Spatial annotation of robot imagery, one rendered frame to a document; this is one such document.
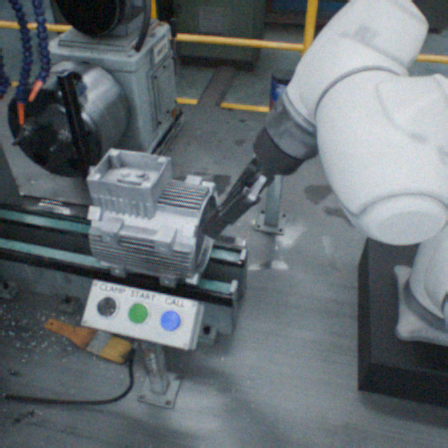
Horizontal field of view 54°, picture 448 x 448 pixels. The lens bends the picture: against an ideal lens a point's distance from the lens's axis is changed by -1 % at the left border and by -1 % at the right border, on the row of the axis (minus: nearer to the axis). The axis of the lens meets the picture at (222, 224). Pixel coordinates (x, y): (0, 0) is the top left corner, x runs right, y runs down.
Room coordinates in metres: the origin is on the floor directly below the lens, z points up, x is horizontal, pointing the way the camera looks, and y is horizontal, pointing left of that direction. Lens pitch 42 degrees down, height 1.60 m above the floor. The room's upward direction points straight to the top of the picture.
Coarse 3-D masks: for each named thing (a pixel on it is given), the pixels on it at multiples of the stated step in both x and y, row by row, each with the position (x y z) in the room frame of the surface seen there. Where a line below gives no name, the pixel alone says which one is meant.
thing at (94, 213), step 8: (208, 184) 0.67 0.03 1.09; (96, 208) 0.60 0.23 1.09; (88, 216) 0.59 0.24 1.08; (96, 216) 0.59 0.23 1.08; (184, 224) 0.56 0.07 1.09; (192, 224) 0.56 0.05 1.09; (184, 232) 0.55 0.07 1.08; (192, 232) 0.55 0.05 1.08; (104, 264) 0.59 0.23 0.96; (192, 280) 0.55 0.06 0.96
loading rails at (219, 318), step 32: (0, 224) 0.78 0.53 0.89; (32, 224) 0.75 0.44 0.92; (64, 224) 0.75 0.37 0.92; (0, 256) 0.66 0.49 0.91; (32, 256) 0.64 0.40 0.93; (64, 256) 0.65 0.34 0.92; (224, 256) 0.65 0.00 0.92; (0, 288) 0.64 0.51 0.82; (32, 288) 0.65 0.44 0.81; (64, 288) 0.62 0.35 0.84; (160, 288) 0.57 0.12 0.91; (192, 288) 0.55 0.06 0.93; (224, 288) 0.56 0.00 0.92; (224, 320) 0.53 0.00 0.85
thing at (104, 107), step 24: (72, 72) 1.03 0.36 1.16; (96, 72) 1.06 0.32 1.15; (48, 96) 0.93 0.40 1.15; (96, 96) 0.98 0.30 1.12; (120, 96) 1.06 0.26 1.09; (24, 120) 0.94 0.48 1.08; (48, 120) 0.93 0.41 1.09; (96, 120) 0.93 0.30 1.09; (120, 120) 1.02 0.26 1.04; (24, 144) 0.95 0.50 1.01; (48, 144) 0.93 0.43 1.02; (72, 144) 0.92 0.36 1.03; (96, 144) 0.90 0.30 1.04; (48, 168) 0.94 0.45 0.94; (72, 168) 0.91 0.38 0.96
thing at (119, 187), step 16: (112, 160) 0.69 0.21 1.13; (128, 160) 0.70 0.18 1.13; (144, 160) 0.69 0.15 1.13; (112, 176) 0.67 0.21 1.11; (128, 176) 0.65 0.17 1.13; (144, 176) 0.65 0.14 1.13; (160, 176) 0.63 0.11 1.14; (96, 192) 0.61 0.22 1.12; (112, 192) 0.61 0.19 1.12; (128, 192) 0.60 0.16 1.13; (144, 192) 0.59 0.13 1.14; (160, 192) 0.62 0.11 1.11; (112, 208) 0.61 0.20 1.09; (128, 208) 0.60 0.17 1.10; (144, 208) 0.59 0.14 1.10
